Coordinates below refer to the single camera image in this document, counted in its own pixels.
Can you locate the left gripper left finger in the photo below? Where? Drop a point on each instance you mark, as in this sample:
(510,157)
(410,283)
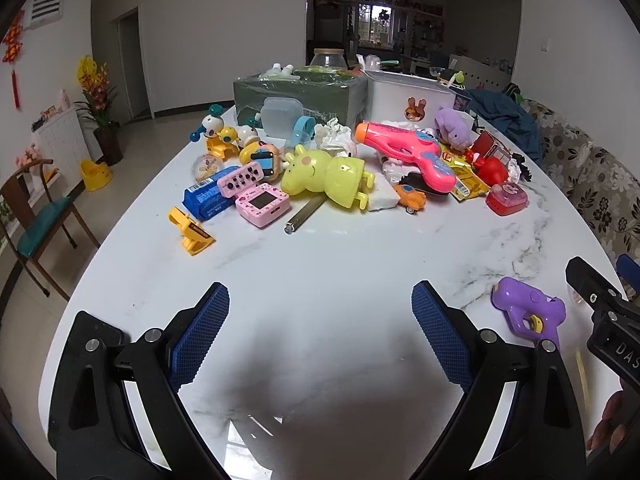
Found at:
(115,412)

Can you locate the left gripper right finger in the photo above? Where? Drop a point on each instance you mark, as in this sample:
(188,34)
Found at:
(518,417)

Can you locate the person right hand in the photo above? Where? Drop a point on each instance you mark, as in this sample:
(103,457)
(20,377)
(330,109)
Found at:
(612,428)

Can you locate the purple toy gun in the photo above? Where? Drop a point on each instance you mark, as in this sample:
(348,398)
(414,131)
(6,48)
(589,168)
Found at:
(530,313)

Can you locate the floral sofa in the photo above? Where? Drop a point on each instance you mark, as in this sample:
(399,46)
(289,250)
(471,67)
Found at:
(603,191)

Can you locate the red round box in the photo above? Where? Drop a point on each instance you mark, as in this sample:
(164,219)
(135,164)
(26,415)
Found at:
(506,198)

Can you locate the yellow snack bag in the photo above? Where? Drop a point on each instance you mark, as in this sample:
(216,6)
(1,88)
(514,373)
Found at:
(468,184)

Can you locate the red toy figure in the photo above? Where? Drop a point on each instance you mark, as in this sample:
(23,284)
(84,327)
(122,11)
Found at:
(489,169)

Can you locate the yellow toy truck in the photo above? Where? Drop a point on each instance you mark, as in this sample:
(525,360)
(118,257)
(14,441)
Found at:
(194,238)

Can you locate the wooden chair green seat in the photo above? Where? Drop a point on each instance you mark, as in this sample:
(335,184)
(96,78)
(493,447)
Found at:
(39,227)

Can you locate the orange toy car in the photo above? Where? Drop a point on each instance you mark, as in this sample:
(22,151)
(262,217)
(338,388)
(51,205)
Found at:
(410,198)

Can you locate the yellow potty stool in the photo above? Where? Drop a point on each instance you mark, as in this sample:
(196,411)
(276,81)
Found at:
(96,175)

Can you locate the blue box toy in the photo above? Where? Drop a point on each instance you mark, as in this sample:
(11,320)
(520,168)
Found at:
(204,200)

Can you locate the purple plush toy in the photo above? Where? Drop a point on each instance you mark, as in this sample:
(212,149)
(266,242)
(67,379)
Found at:
(453,129)

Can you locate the pink toy water gun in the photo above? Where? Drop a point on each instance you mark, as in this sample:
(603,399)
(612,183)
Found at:
(413,147)

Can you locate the pink handheld game console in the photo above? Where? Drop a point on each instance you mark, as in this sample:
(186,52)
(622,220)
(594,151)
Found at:
(262,204)

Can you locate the pink button toy remote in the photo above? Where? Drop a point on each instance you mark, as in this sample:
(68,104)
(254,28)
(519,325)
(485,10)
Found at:
(240,180)

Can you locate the small clock toy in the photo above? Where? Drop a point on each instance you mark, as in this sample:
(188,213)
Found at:
(205,166)

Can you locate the white radiator cabinet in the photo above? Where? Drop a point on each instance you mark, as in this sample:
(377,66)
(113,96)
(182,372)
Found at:
(62,140)

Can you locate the yellow Peppa pig toy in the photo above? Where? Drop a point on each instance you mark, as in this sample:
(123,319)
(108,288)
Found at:
(344,180)

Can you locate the white storage box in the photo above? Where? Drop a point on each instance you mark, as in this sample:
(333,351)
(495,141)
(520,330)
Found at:
(405,98)

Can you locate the metal tube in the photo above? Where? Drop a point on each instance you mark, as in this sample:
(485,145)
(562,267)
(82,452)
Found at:
(304,213)

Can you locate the white robot figure toy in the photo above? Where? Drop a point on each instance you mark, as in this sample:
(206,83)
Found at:
(219,139)

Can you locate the crumpled white tissue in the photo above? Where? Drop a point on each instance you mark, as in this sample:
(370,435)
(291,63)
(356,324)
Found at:
(335,139)

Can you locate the yellow flower plant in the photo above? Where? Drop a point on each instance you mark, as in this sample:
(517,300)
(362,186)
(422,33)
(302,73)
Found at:
(95,110)

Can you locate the translucent plastic container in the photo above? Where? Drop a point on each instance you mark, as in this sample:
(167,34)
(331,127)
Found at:
(279,116)

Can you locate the green storage box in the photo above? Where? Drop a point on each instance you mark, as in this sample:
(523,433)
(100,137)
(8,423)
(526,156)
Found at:
(324,94)

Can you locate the glass jar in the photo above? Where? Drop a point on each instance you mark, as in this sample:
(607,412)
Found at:
(329,58)

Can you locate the blue ring toy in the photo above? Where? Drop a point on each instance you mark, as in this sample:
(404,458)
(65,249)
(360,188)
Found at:
(303,132)

